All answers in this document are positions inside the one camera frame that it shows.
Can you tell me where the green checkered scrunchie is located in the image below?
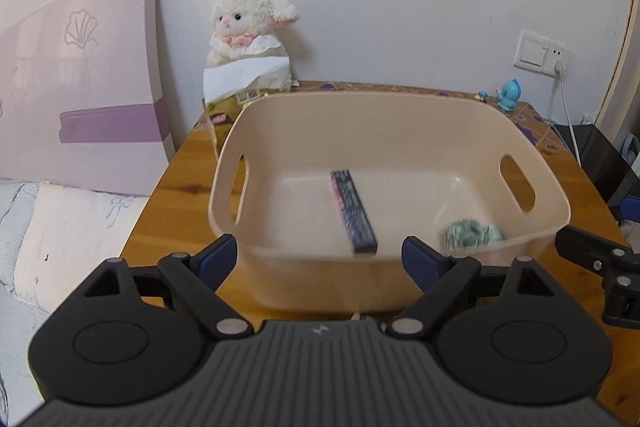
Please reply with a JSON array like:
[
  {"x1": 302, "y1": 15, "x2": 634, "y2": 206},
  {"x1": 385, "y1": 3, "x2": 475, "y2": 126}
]
[{"x1": 442, "y1": 219, "x2": 504, "y2": 251}]

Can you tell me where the long black Sanrio box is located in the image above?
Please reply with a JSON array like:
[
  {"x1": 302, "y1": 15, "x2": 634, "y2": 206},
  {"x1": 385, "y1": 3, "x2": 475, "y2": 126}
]
[{"x1": 330, "y1": 170, "x2": 378, "y2": 255}]

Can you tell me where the beige plastic storage basket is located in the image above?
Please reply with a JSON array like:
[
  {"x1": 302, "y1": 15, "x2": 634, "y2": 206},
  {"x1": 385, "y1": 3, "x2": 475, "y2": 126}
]
[{"x1": 208, "y1": 91, "x2": 570, "y2": 314}]

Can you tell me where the white pillow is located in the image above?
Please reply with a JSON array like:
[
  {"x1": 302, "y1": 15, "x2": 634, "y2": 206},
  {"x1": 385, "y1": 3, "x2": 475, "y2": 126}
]
[{"x1": 14, "y1": 183, "x2": 148, "y2": 312}]

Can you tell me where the small blue bird figurine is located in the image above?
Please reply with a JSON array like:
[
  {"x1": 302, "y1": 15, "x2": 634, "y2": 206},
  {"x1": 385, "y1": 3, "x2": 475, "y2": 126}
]
[{"x1": 497, "y1": 79, "x2": 522, "y2": 113}]

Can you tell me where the gold tissue box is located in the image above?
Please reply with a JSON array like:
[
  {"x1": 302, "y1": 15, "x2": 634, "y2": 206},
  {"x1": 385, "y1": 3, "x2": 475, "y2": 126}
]
[{"x1": 203, "y1": 56, "x2": 293, "y2": 156}]

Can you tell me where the tiny blue toy figure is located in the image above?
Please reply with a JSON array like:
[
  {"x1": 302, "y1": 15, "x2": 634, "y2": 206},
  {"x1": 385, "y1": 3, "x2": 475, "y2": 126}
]
[{"x1": 475, "y1": 91, "x2": 489, "y2": 103}]

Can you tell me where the light blue checkered pillow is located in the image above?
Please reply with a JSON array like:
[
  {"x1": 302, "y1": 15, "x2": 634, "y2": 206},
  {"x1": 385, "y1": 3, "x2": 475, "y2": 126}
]
[{"x1": 0, "y1": 180, "x2": 39, "y2": 291}]

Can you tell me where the purple bed headboard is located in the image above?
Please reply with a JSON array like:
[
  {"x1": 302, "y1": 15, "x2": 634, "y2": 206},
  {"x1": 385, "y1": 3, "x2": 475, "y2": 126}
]
[{"x1": 1, "y1": 0, "x2": 175, "y2": 196}]

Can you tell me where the white plush lamb toy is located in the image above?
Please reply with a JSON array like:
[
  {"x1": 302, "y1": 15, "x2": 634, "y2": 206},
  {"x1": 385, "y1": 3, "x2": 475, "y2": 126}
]
[{"x1": 206, "y1": 0, "x2": 298, "y2": 67}]

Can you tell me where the white wall switch socket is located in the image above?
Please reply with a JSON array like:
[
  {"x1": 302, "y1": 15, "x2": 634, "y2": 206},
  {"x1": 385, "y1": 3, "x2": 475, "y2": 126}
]
[{"x1": 513, "y1": 30, "x2": 573, "y2": 77}]

